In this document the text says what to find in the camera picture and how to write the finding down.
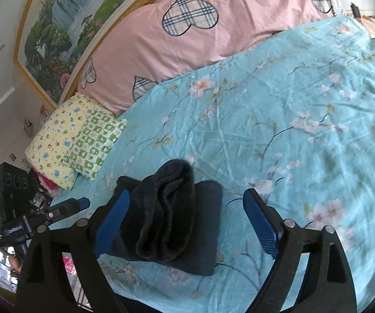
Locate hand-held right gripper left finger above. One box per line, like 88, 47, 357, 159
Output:
16, 189, 131, 313

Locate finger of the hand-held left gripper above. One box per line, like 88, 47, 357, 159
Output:
45, 197, 91, 228

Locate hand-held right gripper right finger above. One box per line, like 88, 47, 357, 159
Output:
243, 187, 358, 313

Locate black pants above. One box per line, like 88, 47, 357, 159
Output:
88, 159, 224, 277

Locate red fluffy cloth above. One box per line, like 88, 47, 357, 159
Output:
28, 169, 59, 192

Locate black speaker box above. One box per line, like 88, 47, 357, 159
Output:
0, 162, 40, 223

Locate yellow printed pillow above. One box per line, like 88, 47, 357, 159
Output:
24, 93, 102, 191

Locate green checked pillow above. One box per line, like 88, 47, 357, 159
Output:
60, 106, 128, 181

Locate blue floral bed sheet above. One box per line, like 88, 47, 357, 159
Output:
49, 15, 375, 313

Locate gold framed landscape painting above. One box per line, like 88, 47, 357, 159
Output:
13, 0, 209, 111

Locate pink heart-patterned pillow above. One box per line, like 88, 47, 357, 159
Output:
76, 0, 354, 117

